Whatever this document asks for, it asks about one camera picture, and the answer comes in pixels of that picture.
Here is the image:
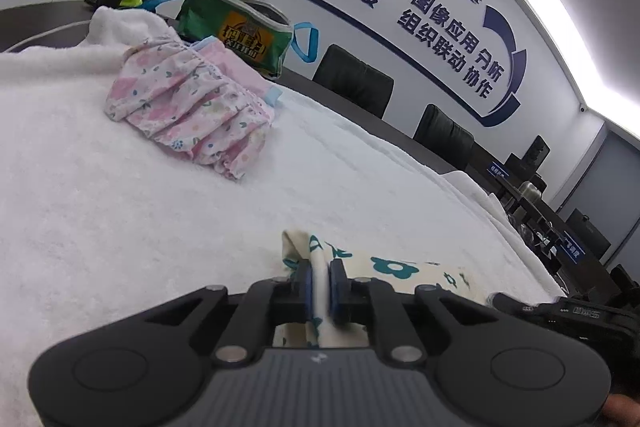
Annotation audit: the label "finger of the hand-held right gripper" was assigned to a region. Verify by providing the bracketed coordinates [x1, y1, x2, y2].
[487, 291, 556, 325]

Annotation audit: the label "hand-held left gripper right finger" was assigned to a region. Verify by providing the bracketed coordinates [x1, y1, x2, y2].
[327, 258, 507, 366]

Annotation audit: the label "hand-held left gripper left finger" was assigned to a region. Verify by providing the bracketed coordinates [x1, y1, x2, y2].
[132, 258, 316, 366]

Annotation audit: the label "cream garment with green flowers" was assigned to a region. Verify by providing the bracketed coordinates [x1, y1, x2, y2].
[272, 229, 486, 350]

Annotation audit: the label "person's right hand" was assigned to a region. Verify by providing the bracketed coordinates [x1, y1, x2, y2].
[600, 394, 640, 423]

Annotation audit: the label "black desk monitor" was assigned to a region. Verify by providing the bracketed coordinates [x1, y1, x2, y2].
[507, 134, 551, 178]
[565, 207, 611, 258]

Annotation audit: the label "metal cup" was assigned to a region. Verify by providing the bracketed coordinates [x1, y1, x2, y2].
[517, 179, 543, 202]

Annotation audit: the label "black office chair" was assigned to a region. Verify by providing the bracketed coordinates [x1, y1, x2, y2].
[414, 103, 475, 170]
[312, 44, 395, 118]

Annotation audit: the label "white towel blanket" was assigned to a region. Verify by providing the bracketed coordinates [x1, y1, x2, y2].
[0, 6, 568, 358]

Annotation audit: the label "pink floral ruffled garment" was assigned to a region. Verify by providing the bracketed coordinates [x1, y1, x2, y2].
[104, 34, 276, 180]

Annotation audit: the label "pink garment with blue trim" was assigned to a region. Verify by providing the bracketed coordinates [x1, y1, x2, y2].
[192, 36, 283, 108]

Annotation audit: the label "blue wall sign lettering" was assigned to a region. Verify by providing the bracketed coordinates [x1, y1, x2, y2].
[187, 0, 528, 128]

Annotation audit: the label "green bag with blue handles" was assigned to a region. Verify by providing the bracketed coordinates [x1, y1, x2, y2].
[145, 0, 321, 82]

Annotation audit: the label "white cable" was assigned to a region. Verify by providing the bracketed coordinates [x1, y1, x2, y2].
[0, 19, 93, 55]

